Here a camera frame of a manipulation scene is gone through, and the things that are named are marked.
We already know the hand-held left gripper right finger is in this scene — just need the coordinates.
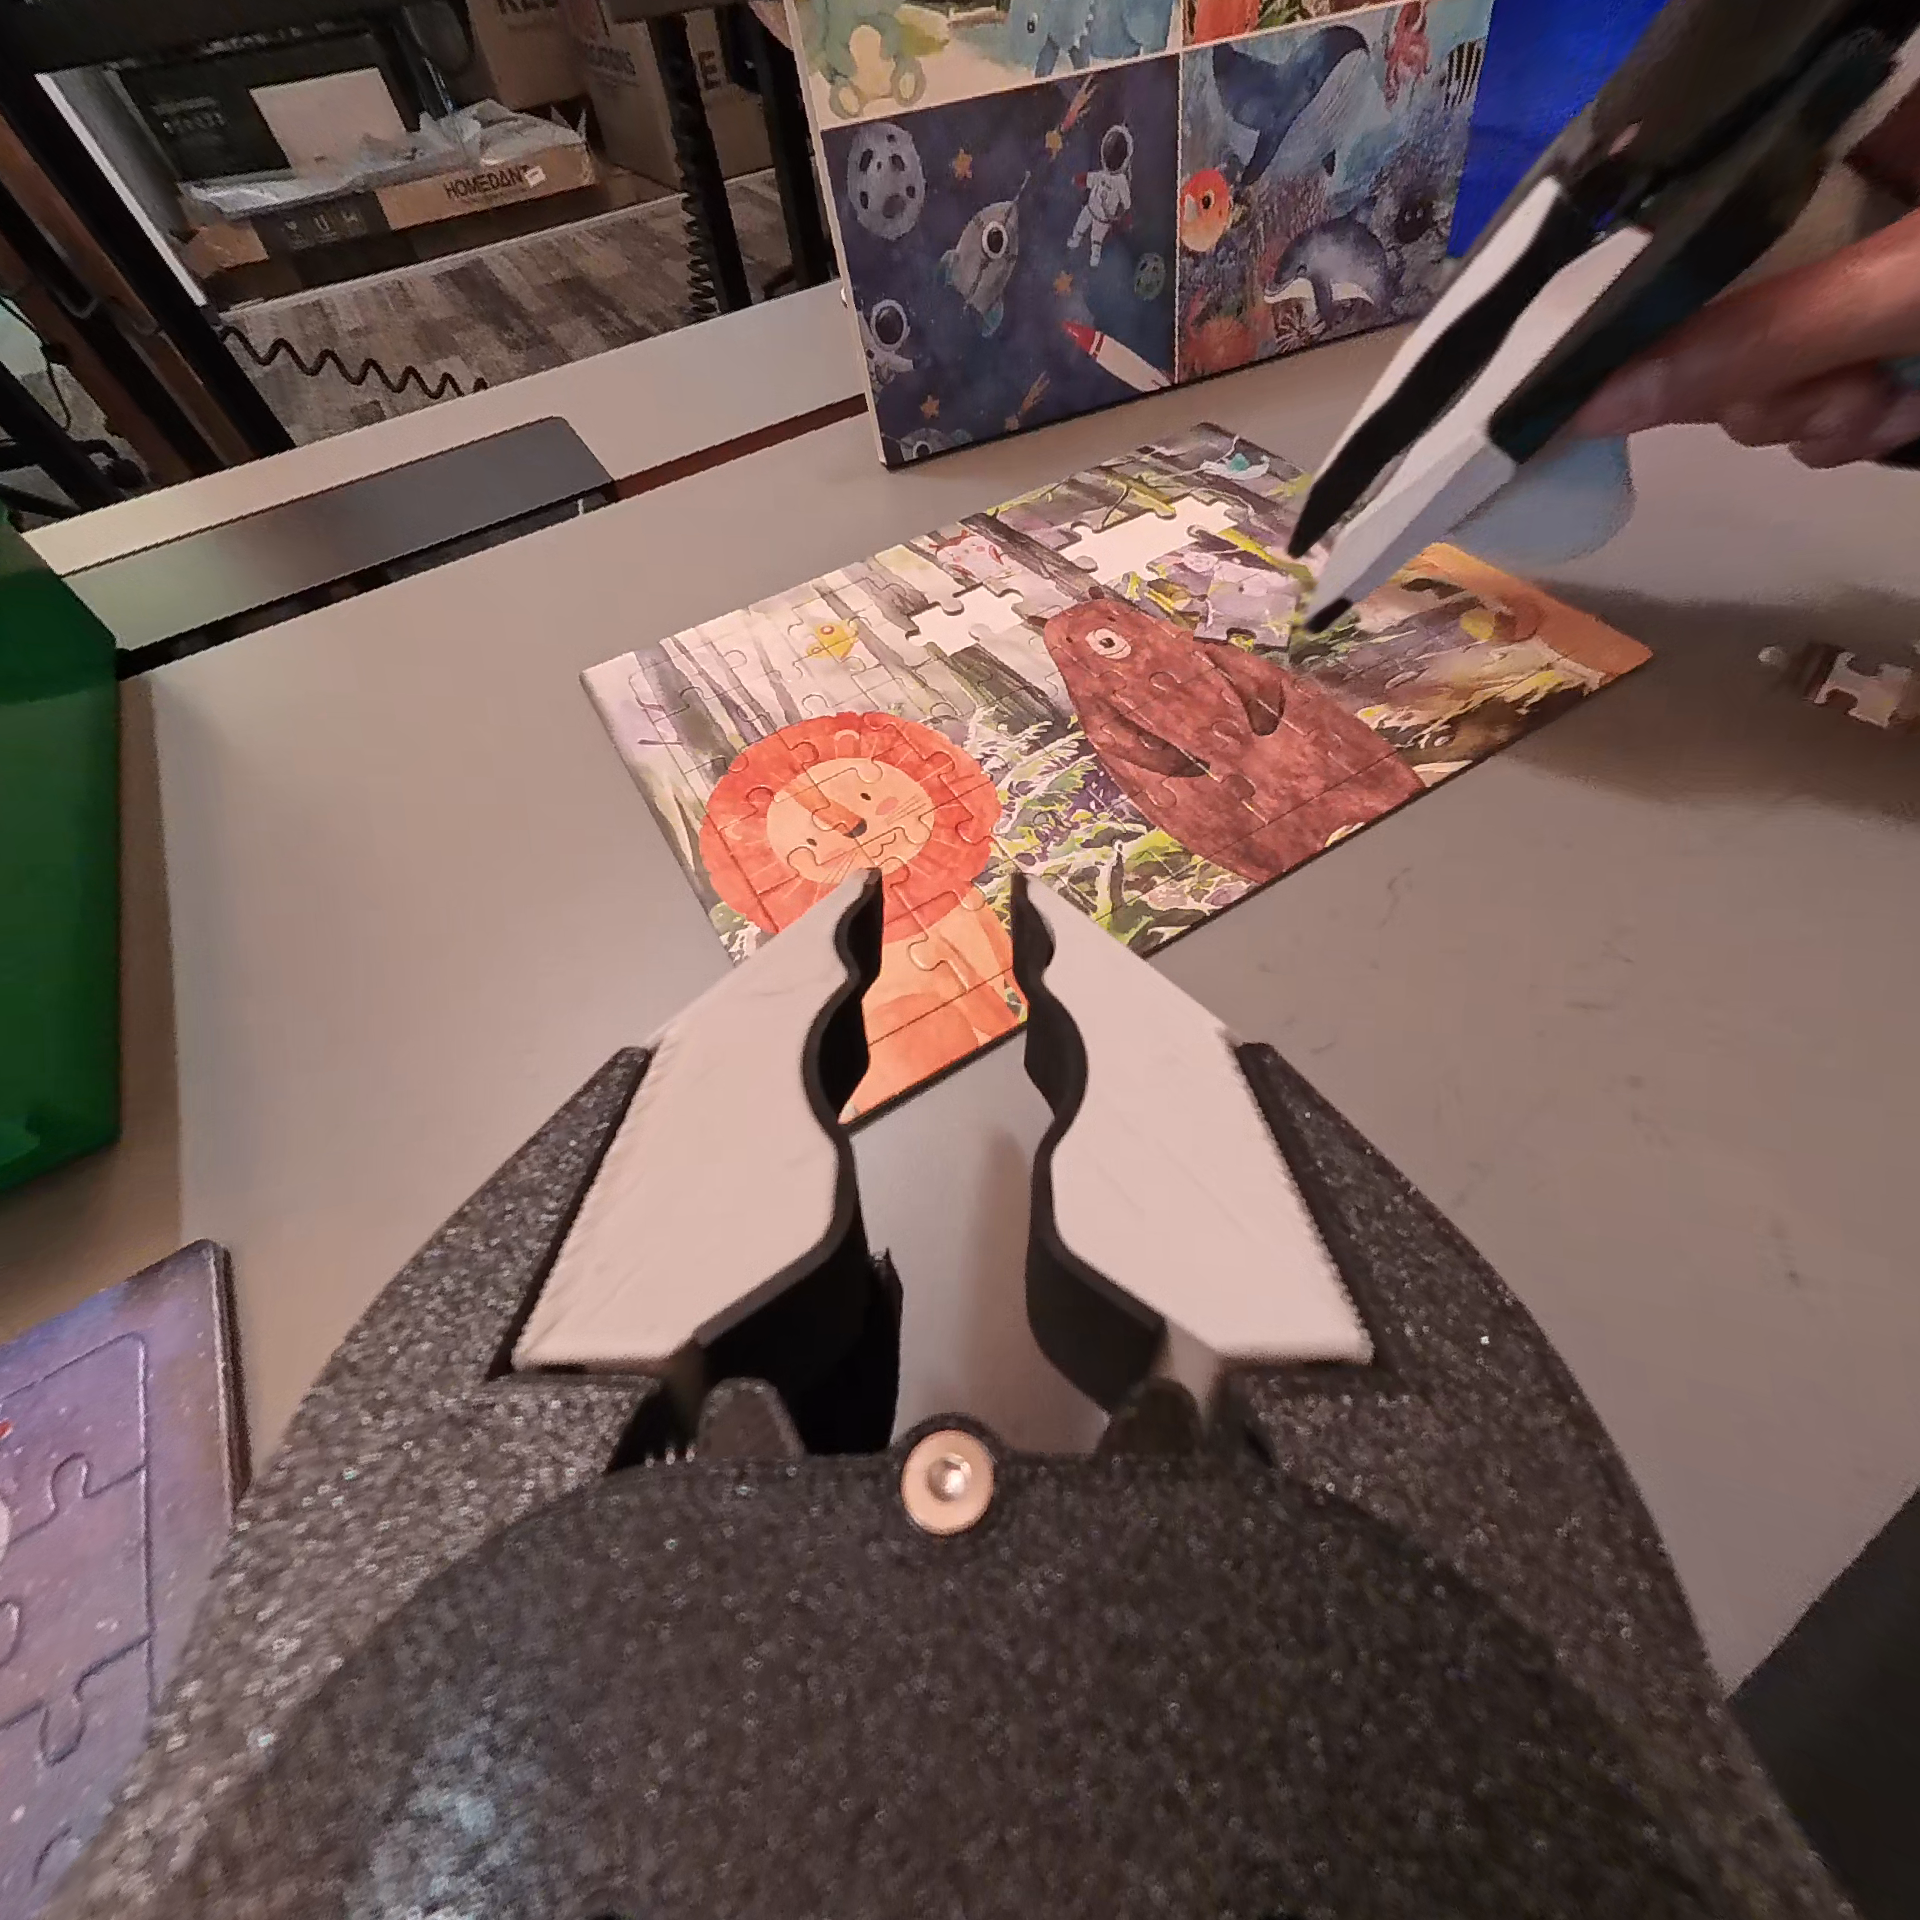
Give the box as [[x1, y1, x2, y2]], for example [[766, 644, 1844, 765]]
[[1009, 874, 1376, 1419]]

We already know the pale cream puzzle piece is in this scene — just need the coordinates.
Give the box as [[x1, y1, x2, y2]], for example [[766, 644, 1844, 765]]
[[1757, 636, 1920, 732]]

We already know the green plastic bin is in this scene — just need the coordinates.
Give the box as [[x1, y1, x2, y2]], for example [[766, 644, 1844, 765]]
[[0, 524, 123, 1191]]

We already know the dark grey desk flap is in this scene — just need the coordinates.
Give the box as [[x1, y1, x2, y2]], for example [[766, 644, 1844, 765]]
[[65, 417, 623, 645]]

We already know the light blue board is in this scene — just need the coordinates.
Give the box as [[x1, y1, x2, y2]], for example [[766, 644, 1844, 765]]
[[0, 1242, 251, 1920]]

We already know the dark blue illustrated puzzle box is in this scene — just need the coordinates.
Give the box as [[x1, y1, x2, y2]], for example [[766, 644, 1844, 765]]
[[787, 0, 1503, 471]]

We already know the flat brown cardboard box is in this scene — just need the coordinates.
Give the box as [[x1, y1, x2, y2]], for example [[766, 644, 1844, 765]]
[[374, 127, 604, 233]]

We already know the forest animal jigsaw puzzle board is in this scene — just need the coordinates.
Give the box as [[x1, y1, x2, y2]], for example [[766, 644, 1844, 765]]
[[580, 420, 1655, 1128]]

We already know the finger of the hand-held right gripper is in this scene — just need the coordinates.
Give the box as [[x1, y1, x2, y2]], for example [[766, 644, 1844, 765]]
[[1303, 225, 1655, 630], [1286, 181, 1578, 557]]

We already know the black coiled cable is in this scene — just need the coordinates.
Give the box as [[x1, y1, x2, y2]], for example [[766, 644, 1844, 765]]
[[225, 320, 497, 398]]

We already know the black desk leg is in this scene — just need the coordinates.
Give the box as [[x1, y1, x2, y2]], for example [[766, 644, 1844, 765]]
[[659, 0, 759, 325]]

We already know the dark perforated panel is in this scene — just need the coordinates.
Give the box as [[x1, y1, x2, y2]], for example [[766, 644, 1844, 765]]
[[1728, 1528, 1920, 1920]]

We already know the grey desk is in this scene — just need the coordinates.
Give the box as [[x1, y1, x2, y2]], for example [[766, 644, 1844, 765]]
[[0, 278, 1920, 1697]]

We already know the black box white label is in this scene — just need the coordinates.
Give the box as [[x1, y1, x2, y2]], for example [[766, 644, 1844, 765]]
[[112, 58, 406, 190]]

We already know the blue plastic object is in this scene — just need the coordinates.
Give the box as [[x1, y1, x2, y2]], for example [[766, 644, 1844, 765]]
[[1446, 0, 1672, 265]]

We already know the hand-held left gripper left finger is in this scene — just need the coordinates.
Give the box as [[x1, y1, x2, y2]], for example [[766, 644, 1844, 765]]
[[513, 872, 886, 1377]]

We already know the black metal rack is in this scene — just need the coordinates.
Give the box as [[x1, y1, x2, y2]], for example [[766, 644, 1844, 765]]
[[0, 0, 304, 518]]

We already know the person's right hand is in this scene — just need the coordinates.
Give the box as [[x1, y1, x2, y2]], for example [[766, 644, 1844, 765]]
[[1584, 205, 1920, 471]]

